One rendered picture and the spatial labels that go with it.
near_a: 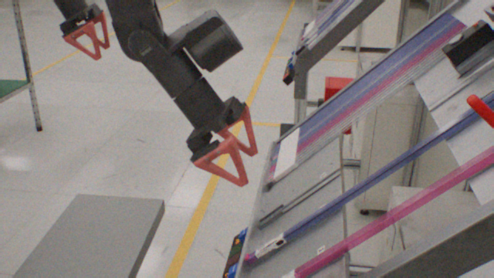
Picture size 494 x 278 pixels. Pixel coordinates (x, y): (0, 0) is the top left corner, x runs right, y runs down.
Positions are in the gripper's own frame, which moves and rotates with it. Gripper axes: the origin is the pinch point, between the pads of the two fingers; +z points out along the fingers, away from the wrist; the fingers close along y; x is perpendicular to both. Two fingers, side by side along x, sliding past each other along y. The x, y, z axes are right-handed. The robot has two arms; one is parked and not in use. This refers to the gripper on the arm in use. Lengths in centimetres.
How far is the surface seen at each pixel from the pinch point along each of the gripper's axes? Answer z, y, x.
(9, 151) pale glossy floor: -31, 160, 194
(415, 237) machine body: 44, 27, -10
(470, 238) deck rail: 11.8, -20.6, -23.9
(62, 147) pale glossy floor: -13, 172, 170
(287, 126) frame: 14, 53, 8
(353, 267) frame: 62, 51, 16
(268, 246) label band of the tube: 14.0, -0.3, 5.6
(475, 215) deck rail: 10.2, -19.6, -25.4
